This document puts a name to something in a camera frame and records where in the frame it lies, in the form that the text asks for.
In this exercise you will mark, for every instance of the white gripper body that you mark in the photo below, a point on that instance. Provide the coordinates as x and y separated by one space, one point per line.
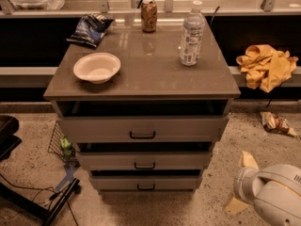
242 182

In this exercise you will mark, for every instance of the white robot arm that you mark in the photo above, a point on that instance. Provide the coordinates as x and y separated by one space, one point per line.
274 192

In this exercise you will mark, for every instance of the yellow cloth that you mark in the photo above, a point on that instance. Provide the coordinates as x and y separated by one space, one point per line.
265 67

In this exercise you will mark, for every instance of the white paper bowl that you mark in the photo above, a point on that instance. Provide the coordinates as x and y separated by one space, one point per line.
96 68

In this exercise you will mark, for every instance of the grey middle drawer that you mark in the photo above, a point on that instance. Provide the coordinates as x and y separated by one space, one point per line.
144 161

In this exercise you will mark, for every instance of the grey bottom drawer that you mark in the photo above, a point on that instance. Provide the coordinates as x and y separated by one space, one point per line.
145 182

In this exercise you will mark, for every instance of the black chair base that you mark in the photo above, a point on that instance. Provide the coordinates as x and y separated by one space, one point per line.
8 141

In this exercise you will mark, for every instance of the blue tape on floor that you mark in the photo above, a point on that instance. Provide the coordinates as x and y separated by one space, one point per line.
70 169

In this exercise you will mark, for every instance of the grey drawer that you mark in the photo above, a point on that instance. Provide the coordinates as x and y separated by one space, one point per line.
143 128
145 182
144 161

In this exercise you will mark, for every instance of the wire mesh basket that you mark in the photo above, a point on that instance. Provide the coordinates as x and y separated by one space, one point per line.
55 148

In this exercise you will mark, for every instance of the orange soda can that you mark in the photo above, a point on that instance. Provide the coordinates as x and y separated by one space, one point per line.
148 15

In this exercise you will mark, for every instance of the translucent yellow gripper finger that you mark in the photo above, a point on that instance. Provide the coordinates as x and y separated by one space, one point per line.
234 206
248 161

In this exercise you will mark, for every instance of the clear plastic water bottle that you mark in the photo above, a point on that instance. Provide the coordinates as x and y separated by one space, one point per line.
192 33

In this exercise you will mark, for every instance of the grey top drawer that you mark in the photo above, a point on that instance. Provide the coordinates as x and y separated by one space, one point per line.
143 128

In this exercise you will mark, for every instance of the green object in basket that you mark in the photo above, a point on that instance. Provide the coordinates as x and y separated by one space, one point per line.
66 146

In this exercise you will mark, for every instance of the crumpled snack wrapper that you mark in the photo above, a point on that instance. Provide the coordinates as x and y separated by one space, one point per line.
275 124

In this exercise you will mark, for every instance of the blue chip bag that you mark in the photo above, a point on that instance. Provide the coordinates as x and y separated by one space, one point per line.
90 29

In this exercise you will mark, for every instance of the grey drawer cabinet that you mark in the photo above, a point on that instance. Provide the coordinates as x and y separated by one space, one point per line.
151 82

